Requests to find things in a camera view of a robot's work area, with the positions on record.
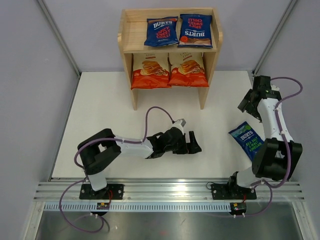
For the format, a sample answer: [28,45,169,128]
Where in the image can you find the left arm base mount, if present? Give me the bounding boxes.
[79,183,125,200]

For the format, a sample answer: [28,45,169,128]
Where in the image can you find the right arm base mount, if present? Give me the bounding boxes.
[206,182,257,200]

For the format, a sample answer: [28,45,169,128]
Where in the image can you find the aluminium mounting rail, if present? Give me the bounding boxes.
[33,179,305,213]

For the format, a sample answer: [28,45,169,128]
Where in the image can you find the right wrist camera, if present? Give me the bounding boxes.
[270,84,280,94]

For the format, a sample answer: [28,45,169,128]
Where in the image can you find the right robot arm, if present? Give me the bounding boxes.
[226,75,303,199]

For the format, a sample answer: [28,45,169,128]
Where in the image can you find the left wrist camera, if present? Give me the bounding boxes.
[172,118,186,134]

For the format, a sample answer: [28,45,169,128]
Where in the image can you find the wooden two-tier shelf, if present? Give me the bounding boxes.
[118,8,223,110]

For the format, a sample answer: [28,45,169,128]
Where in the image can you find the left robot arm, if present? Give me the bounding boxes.
[74,126,202,200]

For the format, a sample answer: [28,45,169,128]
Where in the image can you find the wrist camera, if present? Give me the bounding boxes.
[270,84,280,94]
[172,118,186,134]

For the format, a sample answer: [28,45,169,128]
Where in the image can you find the cassava chips bag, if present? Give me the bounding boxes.
[131,53,171,90]
[168,52,209,88]

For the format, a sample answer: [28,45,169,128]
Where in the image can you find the blue Burts chilli bag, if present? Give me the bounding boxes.
[178,14,213,49]
[144,16,179,47]

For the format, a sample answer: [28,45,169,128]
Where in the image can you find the blue Burts salt vinegar bag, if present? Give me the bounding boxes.
[228,121,264,162]

